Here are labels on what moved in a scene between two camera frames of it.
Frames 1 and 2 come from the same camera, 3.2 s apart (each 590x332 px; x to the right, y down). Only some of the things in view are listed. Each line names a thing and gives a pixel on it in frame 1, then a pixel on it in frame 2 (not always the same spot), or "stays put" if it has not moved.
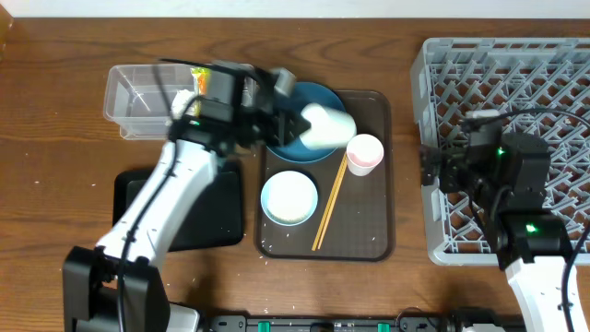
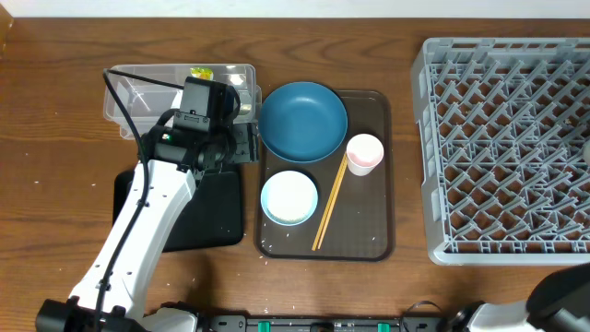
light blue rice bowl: (289, 198) stays put
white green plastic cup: (328, 128) to (586, 152)
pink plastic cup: (363, 153) stays put
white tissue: (181, 101) stays put
